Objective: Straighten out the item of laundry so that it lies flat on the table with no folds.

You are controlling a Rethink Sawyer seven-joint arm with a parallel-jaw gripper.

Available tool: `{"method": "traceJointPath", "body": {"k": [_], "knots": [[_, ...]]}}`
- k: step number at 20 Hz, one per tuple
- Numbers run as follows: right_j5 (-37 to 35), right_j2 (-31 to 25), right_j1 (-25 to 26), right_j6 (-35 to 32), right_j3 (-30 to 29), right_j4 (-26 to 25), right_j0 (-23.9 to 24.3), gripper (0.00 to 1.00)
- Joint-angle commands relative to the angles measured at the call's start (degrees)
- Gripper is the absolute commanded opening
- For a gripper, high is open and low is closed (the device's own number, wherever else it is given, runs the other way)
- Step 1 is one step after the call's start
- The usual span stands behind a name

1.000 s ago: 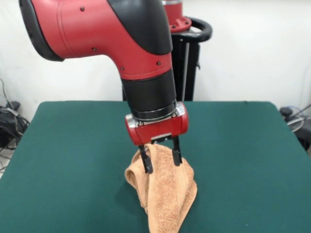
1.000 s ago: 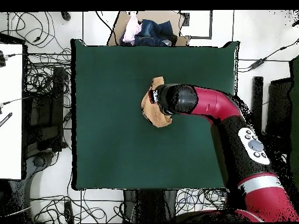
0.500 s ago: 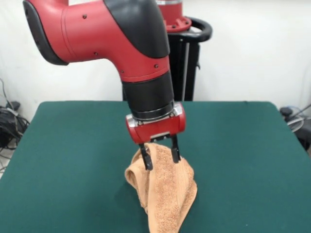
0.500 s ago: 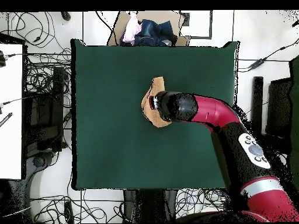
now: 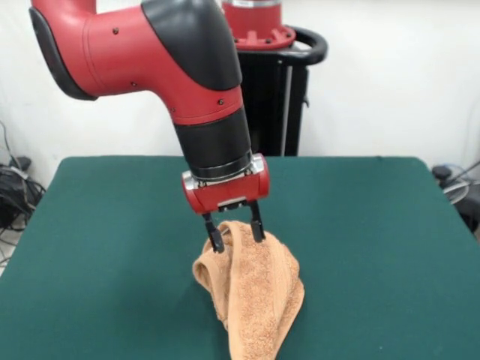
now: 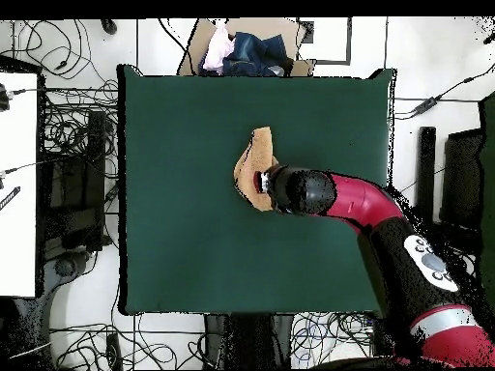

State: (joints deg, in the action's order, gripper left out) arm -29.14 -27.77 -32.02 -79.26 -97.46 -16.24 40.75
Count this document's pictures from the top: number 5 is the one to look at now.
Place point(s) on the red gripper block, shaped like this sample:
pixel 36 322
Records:
pixel 228 191

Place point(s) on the tan terry towel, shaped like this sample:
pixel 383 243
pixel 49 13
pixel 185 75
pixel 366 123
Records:
pixel 255 285

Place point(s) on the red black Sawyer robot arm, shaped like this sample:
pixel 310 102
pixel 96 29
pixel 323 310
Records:
pixel 150 56

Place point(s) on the red robot base flange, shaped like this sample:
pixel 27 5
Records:
pixel 262 22

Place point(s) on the dark green table cloth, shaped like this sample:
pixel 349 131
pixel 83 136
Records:
pixel 112 243

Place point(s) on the small black device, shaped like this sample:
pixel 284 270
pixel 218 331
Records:
pixel 441 171
pixel 23 162

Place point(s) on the black floor object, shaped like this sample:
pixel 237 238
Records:
pixel 470 213

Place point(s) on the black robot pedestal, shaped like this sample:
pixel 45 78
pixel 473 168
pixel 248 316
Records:
pixel 270 112

